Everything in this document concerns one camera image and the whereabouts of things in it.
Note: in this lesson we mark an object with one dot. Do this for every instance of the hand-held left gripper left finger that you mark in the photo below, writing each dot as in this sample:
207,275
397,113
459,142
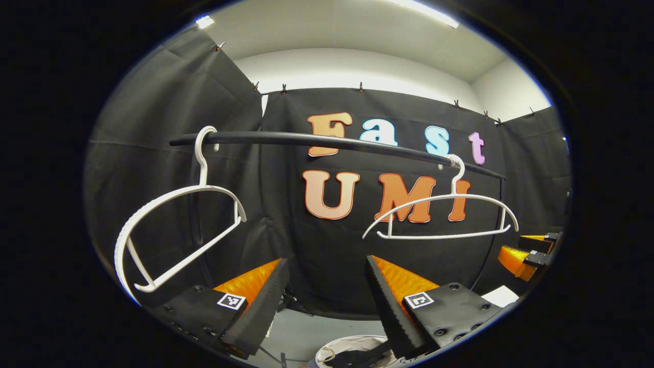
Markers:
263,306

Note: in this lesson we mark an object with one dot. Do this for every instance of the short ceiling light strip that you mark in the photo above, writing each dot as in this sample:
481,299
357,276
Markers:
204,21

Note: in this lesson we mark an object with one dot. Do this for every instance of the row of backdrop clips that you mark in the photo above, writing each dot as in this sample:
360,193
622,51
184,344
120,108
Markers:
360,87

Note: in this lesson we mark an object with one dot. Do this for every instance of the black knit sweater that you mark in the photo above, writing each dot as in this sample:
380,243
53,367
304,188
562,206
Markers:
357,358

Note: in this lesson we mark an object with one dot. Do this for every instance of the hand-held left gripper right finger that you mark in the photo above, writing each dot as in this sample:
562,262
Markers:
388,306

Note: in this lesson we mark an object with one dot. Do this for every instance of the white laundry hamper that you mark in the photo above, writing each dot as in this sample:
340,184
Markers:
352,341

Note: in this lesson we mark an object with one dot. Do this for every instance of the white plastic hanger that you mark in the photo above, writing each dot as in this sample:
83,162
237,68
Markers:
121,245
449,195

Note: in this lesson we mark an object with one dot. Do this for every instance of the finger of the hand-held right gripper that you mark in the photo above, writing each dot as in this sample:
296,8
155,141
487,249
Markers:
539,241
518,261

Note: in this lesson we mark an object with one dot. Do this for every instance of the black metal clothes rack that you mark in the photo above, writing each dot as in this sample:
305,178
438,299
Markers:
286,138

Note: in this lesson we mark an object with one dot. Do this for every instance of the long ceiling light strip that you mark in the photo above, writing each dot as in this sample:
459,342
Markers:
424,11

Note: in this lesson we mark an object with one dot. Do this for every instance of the black backdrop cloth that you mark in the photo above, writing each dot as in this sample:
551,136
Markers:
327,255

